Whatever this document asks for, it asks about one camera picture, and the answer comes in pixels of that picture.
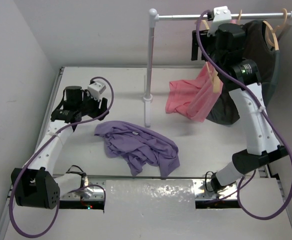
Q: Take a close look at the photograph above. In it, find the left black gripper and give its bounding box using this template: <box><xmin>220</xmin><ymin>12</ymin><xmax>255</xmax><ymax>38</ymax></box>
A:
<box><xmin>76</xmin><ymin>89</ymin><xmax>108</xmax><ymax>120</ymax></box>

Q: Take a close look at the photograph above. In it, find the silver clothes rack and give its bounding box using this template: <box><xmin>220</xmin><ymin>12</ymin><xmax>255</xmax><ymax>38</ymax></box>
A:
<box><xmin>143</xmin><ymin>8</ymin><xmax>292</xmax><ymax>128</ymax></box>

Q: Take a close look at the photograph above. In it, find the purple t shirt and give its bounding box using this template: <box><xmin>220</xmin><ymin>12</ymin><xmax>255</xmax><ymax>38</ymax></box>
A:
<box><xmin>94</xmin><ymin>120</ymin><xmax>180</xmax><ymax>178</ymax></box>

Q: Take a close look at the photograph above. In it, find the wooden hanger holding dark shirt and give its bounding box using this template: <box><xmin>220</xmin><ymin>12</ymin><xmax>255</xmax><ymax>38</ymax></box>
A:
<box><xmin>263</xmin><ymin>8</ymin><xmax>288</xmax><ymax>51</ymax></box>

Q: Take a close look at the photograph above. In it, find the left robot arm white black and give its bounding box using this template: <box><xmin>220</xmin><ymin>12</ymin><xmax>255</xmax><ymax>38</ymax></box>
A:
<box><xmin>11</xmin><ymin>86</ymin><xmax>108</xmax><ymax>209</ymax></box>

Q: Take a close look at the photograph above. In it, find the pink t shirt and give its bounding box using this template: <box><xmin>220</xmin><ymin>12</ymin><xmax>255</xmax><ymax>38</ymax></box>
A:
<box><xmin>165</xmin><ymin>69</ymin><xmax>221</xmax><ymax>122</ymax></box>

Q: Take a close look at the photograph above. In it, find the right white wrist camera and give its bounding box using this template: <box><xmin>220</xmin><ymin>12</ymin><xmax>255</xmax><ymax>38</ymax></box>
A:
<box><xmin>206</xmin><ymin>6</ymin><xmax>232</xmax><ymax>37</ymax></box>

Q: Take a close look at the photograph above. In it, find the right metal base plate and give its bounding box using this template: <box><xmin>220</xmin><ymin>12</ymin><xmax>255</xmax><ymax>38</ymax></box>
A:
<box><xmin>192</xmin><ymin>179</ymin><xmax>237</xmax><ymax>201</ymax></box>

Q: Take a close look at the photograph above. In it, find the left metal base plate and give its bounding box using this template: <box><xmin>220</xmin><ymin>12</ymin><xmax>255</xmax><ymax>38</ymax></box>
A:
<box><xmin>60</xmin><ymin>178</ymin><xmax>106</xmax><ymax>201</ymax></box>

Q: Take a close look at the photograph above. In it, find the dark grey t shirt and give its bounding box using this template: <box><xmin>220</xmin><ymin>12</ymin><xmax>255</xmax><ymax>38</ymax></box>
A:
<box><xmin>206</xmin><ymin>20</ymin><xmax>280</xmax><ymax>125</ymax></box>

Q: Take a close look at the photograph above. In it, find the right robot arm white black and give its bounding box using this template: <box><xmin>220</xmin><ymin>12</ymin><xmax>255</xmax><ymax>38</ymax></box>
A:
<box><xmin>192</xmin><ymin>20</ymin><xmax>288</xmax><ymax>192</ymax></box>

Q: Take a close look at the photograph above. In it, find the metal base plate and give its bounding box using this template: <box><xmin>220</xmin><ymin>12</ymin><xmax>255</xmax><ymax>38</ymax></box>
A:
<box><xmin>192</xmin><ymin>179</ymin><xmax>237</xmax><ymax>201</ymax></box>
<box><xmin>60</xmin><ymin>178</ymin><xmax>106</xmax><ymax>201</ymax></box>

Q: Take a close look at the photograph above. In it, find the aluminium table frame rail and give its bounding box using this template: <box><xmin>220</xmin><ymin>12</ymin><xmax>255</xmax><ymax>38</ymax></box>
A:
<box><xmin>0</xmin><ymin>66</ymin><xmax>65</xmax><ymax>240</ymax></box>

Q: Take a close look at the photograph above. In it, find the purple cable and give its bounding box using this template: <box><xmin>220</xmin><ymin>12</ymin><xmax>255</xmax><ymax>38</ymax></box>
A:
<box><xmin>8</xmin><ymin>76</ymin><xmax>115</xmax><ymax>238</ymax></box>
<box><xmin>195</xmin><ymin>9</ymin><xmax>292</xmax><ymax>221</ymax></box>

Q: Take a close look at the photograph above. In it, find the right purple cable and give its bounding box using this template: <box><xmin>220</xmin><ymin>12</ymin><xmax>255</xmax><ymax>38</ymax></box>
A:
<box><xmin>195</xmin><ymin>9</ymin><xmax>292</xmax><ymax>221</ymax></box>

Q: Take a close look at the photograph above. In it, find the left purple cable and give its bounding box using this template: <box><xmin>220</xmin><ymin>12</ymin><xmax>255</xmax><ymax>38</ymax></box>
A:
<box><xmin>8</xmin><ymin>76</ymin><xmax>115</xmax><ymax>238</ymax></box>

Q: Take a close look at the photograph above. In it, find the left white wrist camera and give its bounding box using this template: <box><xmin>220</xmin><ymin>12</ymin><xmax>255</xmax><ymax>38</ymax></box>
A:
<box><xmin>87</xmin><ymin>81</ymin><xmax>106</xmax><ymax>101</ymax></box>

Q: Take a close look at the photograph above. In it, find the wooden hanger holding pink shirt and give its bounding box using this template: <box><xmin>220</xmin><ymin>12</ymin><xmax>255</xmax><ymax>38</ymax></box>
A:
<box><xmin>236</xmin><ymin>9</ymin><xmax>243</xmax><ymax>25</ymax></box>

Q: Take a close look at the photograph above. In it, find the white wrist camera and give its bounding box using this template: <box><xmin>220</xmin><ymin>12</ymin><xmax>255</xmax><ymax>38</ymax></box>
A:
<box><xmin>87</xmin><ymin>81</ymin><xmax>106</xmax><ymax>101</ymax></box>
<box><xmin>206</xmin><ymin>6</ymin><xmax>232</xmax><ymax>37</ymax></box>

